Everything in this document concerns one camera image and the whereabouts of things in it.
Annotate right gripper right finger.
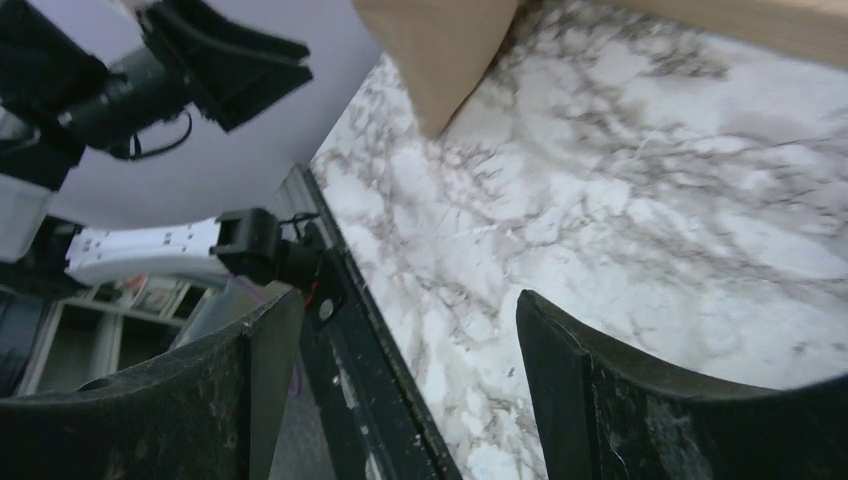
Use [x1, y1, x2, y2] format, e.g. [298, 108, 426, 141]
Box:
[516, 290, 847, 479]

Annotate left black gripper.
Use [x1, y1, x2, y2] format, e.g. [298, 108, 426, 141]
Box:
[58, 0, 313, 153]

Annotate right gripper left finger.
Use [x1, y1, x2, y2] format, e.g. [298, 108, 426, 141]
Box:
[1, 292, 304, 479]

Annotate beige shorts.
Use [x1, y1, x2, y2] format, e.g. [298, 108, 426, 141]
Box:
[352, 0, 523, 139]

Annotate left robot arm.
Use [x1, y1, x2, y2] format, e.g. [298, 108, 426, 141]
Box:
[1, 1, 328, 298]

